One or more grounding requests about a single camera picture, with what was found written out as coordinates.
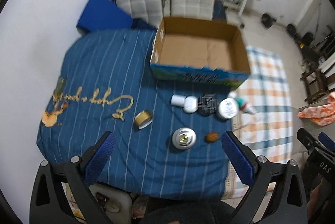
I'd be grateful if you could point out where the small brown wooden object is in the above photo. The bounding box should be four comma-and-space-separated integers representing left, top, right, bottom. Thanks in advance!
205, 132, 220, 143

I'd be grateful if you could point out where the white cream jar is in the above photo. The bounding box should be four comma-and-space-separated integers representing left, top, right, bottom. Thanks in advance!
216, 98, 239, 120

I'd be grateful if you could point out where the gold round tin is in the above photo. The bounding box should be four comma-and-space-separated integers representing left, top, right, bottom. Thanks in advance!
134, 110, 154, 130

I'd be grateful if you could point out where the green white glue tube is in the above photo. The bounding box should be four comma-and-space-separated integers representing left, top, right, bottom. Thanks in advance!
228, 91, 257, 115

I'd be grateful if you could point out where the silver round tin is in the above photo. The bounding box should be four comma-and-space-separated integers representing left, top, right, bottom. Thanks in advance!
172, 128, 196, 150

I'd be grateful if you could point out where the black patterned round tin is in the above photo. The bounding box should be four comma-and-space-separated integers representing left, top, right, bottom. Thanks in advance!
197, 93, 218, 116

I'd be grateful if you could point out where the white earbud case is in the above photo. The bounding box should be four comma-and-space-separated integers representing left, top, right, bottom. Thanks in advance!
183, 96, 198, 113

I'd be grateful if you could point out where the white cylinder container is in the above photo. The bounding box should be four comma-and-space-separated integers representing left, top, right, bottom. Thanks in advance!
170, 94, 186, 107

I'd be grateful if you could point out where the orange floral cloth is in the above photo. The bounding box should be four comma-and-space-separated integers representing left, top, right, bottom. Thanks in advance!
298, 92, 335, 126

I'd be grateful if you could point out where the checkered orange blue cloth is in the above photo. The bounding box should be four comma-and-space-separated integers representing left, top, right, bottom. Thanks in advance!
222, 45, 294, 200

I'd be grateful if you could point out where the dark wooden stool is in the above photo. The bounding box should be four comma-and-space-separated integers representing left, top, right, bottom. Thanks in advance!
300, 60, 329, 104

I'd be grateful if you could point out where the blue striped bedsheet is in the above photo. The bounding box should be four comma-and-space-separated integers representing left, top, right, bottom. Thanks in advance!
37, 30, 234, 200

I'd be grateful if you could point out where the open cardboard box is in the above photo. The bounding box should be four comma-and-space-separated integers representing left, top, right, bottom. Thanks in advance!
150, 17, 251, 90

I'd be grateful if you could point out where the black dumbbell on floor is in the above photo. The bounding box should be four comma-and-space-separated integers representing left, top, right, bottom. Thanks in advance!
260, 13, 298, 37

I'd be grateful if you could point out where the blue foam mat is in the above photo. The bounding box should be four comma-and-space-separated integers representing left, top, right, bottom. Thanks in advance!
76, 0, 133, 33

